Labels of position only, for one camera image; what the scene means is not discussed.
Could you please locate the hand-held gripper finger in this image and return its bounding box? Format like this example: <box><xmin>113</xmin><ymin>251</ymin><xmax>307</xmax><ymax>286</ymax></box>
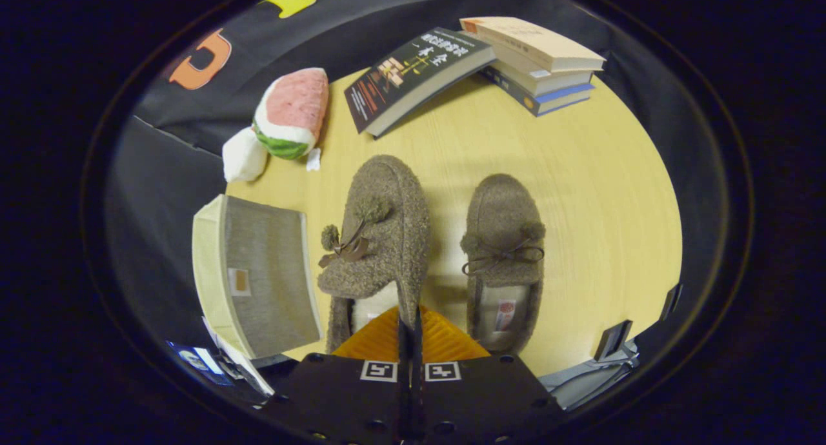
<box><xmin>413</xmin><ymin>306</ymin><xmax>565</xmax><ymax>445</ymax></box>
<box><xmin>261</xmin><ymin>305</ymin><xmax>412</xmax><ymax>445</ymax></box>

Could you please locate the brown fuzzy shoe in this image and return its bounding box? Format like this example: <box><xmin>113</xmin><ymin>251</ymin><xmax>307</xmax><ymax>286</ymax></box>
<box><xmin>460</xmin><ymin>173</ymin><xmax>547</xmax><ymax>355</ymax></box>
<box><xmin>317</xmin><ymin>155</ymin><xmax>431</xmax><ymax>355</ymax></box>

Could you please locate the white flat panel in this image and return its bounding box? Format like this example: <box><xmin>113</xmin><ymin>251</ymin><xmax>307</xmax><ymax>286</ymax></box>
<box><xmin>203</xmin><ymin>316</ymin><xmax>275</xmax><ymax>397</ymax></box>

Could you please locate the blue screen device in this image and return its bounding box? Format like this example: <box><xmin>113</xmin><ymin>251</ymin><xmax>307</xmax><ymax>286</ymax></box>
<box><xmin>166</xmin><ymin>341</ymin><xmax>233</xmax><ymax>386</ymax></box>

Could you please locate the white plush toy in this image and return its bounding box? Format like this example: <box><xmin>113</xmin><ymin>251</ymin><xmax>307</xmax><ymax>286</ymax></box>
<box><xmin>222</xmin><ymin>127</ymin><xmax>268</xmax><ymax>183</ymax></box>

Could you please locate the watermelon slice plush toy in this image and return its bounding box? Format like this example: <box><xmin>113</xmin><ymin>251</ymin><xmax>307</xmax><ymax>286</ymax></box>
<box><xmin>252</xmin><ymin>68</ymin><xmax>330</xmax><ymax>172</ymax></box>

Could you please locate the black cover book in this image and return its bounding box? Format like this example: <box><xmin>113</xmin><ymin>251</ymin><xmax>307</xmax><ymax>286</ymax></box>
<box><xmin>344</xmin><ymin>26</ymin><xmax>496</xmax><ymax>138</ymax></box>

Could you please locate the blue cover book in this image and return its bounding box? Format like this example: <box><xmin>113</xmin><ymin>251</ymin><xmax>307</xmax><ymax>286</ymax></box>
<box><xmin>481</xmin><ymin>66</ymin><xmax>594</xmax><ymax>117</ymax></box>

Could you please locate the beige cover book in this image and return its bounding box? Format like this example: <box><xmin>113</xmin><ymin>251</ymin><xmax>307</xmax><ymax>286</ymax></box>
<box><xmin>459</xmin><ymin>17</ymin><xmax>606</xmax><ymax>73</ymax></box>

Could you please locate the black rectangular frame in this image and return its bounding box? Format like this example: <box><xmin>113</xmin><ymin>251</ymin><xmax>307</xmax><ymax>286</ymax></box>
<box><xmin>594</xmin><ymin>319</ymin><xmax>634</xmax><ymax>363</ymax></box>
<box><xmin>660</xmin><ymin>282</ymin><xmax>683</xmax><ymax>322</ymax></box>

